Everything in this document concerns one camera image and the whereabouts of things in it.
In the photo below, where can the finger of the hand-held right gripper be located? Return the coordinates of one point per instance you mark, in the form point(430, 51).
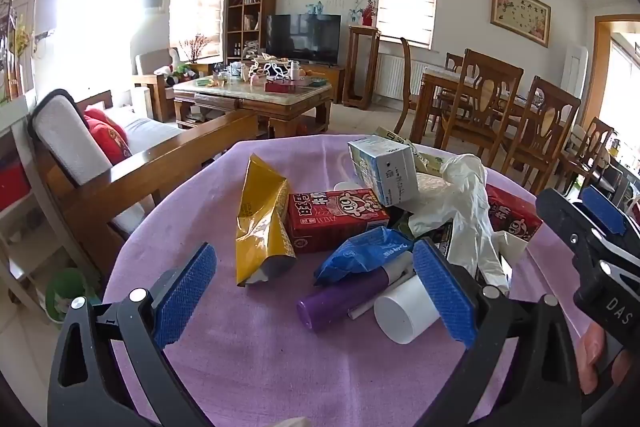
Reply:
point(605, 207)
point(565, 217)

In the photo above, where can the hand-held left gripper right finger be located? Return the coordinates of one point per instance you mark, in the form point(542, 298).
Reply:
point(442, 292)

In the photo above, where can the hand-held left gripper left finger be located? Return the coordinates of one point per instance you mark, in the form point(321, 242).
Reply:
point(185, 297)

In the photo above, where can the blue plastic wrapper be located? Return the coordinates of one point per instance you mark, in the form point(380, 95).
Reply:
point(360, 257)

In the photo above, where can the person's right hand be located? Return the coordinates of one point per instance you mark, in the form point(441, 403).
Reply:
point(595, 347)

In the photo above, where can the red drink carton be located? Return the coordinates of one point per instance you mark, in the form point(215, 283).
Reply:
point(515, 217)
point(335, 217)

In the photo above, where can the white rubber glove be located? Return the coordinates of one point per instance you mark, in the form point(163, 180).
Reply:
point(465, 207)

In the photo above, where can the purple tablecloth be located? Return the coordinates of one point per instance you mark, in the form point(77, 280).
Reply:
point(250, 357)

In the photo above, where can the yellow snack bag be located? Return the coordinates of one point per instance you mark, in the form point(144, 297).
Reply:
point(260, 227)

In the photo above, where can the purple bottle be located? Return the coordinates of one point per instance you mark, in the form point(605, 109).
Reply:
point(340, 302)

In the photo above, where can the green bin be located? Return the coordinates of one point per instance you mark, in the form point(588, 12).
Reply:
point(65, 297)

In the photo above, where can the pale green cardboard box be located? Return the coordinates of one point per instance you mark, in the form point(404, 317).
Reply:
point(430, 162)

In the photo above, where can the white blue milk carton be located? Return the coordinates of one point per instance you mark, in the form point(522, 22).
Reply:
point(385, 172)

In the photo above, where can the wooden sofa with white cushions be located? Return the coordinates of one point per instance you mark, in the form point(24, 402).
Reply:
point(150, 167)

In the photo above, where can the white standing air conditioner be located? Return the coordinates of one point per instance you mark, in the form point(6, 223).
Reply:
point(575, 72)

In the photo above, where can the wooden dining table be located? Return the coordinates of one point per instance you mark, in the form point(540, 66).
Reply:
point(450, 87)

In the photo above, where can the red cushion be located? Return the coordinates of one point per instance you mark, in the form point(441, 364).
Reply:
point(105, 132)

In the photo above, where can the large framed flower picture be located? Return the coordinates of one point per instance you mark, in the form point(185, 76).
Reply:
point(520, 14)

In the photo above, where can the wooden coffee table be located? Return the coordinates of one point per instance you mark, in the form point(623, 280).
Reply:
point(250, 99)

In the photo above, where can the wooden armchair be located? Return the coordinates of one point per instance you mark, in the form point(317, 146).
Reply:
point(155, 77)

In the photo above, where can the tall wooden plant stand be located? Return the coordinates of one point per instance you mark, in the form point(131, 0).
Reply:
point(362, 67)

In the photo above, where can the wooden television stand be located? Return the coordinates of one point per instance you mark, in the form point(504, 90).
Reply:
point(325, 74)

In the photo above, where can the vase with flower branches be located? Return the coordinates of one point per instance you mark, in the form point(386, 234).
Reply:
point(195, 47)

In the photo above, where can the window roller blind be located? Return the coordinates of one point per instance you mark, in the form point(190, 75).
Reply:
point(407, 2)
point(197, 7)

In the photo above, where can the flat screen television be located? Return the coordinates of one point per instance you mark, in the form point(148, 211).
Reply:
point(302, 38)

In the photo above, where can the red potted plant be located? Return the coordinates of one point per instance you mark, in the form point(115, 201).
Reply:
point(367, 12)

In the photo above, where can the wooden bookshelf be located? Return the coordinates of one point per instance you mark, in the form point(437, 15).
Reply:
point(250, 17)

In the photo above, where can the white wall radiator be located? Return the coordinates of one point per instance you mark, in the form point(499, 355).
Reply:
point(387, 74)

